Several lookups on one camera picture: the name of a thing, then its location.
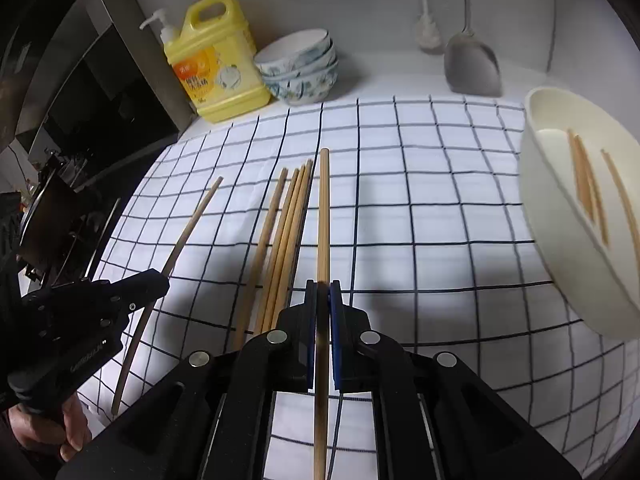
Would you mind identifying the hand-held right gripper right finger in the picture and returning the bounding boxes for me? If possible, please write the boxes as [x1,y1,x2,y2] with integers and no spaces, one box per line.
[328,280,583,480]

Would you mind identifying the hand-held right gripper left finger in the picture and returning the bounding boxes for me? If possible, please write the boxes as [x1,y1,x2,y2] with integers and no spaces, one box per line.
[57,280,319,480]

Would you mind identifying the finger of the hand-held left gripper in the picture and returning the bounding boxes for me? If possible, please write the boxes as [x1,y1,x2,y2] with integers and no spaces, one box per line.
[107,268,171,328]

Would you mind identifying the curved wooden chopstick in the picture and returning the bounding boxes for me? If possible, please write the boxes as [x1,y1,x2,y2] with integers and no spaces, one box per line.
[111,176,224,416]
[601,149,640,251]

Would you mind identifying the cream plastic basin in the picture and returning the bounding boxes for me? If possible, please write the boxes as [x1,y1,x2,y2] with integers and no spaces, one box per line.
[519,86,640,340]

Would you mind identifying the person's left hand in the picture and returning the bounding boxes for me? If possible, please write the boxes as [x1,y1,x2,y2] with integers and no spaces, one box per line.
[0,391,94,463]

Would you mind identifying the black stove burner grate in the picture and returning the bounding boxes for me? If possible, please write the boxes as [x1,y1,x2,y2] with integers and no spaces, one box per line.
[17,157,123,283]

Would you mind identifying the white checked cloth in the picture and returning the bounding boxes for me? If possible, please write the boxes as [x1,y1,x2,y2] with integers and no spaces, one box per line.
[77,94,601,480]

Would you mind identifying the black gas stove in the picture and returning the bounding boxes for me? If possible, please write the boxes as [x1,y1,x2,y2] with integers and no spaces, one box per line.
[0,0,195,286]

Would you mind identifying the yellow detergent bottle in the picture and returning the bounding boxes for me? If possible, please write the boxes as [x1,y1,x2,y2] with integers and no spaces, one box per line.
[139,0,272,123]

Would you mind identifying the floral patterned bowl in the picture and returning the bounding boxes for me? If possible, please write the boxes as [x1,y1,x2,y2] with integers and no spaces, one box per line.
[263,66,340,107]
[259,52,339,85]
[254,29,333,68]

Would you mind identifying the metal spatula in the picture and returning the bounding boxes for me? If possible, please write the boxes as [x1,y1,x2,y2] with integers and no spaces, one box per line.
[443,0,503,97]

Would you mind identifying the white power cord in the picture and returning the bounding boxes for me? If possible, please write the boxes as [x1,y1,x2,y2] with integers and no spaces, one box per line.
[414,0,444,54]

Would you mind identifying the thin grey cable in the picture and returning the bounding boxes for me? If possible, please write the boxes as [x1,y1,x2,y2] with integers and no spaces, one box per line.
[547,0,559,75]

